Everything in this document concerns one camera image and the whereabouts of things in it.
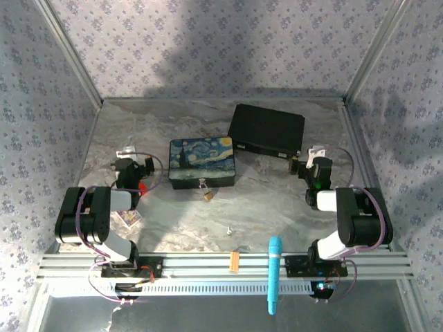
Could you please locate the colourful printed card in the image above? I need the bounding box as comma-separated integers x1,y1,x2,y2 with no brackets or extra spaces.
117,208,144,230

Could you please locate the aluminium side rail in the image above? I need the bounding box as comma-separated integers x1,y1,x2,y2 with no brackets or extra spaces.
340,102,396,252

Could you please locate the controller board with lit LED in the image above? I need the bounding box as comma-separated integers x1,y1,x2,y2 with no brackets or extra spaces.
310,280,336,300

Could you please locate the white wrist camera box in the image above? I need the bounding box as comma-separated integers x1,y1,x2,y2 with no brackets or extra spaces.
307,145,328,167
116,145,138,160

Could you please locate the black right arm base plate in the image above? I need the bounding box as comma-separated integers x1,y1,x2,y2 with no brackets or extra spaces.
284,255,349,278

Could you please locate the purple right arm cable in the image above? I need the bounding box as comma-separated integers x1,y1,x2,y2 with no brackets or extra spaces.
313,146,388,304

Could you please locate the white slotted cable duct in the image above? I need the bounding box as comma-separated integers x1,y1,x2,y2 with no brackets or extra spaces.
109,280,318,297

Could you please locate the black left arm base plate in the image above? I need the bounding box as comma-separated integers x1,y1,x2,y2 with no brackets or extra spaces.
100,257,165,279

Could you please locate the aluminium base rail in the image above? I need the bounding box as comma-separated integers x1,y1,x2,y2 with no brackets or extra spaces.
35,251,415,280

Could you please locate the small brass padlock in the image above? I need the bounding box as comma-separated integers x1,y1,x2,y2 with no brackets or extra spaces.
198,177,214,203

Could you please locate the black rectangular case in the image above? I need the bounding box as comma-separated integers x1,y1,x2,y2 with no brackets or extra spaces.
226,102,307,160

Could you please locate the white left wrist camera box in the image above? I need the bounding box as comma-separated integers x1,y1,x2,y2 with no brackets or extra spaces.
116,145,138,160

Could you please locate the aluminium rear rail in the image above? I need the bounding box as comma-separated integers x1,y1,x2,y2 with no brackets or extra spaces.
102,96,347,104

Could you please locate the starry night painted box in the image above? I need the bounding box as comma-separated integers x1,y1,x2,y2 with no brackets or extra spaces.
168,136,237,191

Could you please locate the blue marker pen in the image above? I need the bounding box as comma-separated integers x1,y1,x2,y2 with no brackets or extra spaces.
266,236,284,316

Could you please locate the black controller board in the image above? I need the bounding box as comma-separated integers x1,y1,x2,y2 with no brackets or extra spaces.
114,282,143,300

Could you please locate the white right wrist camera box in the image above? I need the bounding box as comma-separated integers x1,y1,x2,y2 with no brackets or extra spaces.
307,145,328,167

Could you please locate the aluminium frame post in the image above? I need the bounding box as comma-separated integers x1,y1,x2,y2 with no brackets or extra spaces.
34,0,105,107
343,0,417,102

